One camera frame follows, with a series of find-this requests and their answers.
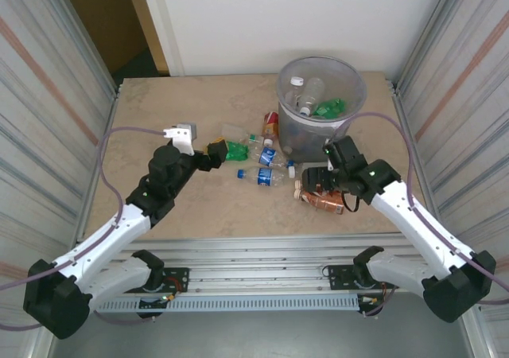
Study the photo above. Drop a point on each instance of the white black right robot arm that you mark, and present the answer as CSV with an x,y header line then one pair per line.
x,y
429,230

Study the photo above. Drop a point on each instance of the clear plastic trash bin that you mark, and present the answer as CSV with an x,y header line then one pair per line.
x,y
302,139

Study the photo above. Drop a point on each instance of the brown wooden door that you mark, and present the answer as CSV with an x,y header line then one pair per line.
x,y
103,16

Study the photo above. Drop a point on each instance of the white door frame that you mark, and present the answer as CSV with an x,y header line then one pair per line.
x,y
159,16

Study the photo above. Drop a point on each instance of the green plastic soda bottle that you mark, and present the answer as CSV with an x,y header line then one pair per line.
x,y
238,152
332,107

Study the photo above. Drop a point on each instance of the aluminium rail frame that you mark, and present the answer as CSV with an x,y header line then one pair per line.
x,y
258,254

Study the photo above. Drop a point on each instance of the red orange juice bottle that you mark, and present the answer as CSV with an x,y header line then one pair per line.
x,y
271,126

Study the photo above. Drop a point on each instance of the clear bottle green white label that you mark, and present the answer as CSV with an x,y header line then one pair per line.
x,y
238,132

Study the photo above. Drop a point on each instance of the crushed clear bottle white cap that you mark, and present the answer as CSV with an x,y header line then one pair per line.
x,y
314,91

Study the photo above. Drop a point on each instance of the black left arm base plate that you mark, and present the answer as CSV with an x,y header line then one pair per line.
x,y
181,274

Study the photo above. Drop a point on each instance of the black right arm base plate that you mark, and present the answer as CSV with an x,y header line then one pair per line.
x,y
338,272

